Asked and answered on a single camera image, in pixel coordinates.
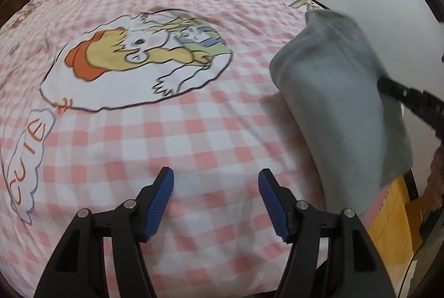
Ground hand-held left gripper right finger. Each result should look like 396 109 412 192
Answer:
258 169 398 298

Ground pink checked cartoon bedsheet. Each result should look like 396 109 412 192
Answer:
0 0 392 298

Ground black cable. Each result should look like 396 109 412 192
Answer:
395 243 425 298

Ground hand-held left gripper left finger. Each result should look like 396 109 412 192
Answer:
33 167 175 298

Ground wooden bed frame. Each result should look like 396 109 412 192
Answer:
367 177 434 298

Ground grey pants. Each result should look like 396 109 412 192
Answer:
269 10 414 217

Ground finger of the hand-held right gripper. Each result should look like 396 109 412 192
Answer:
377 75 444 140

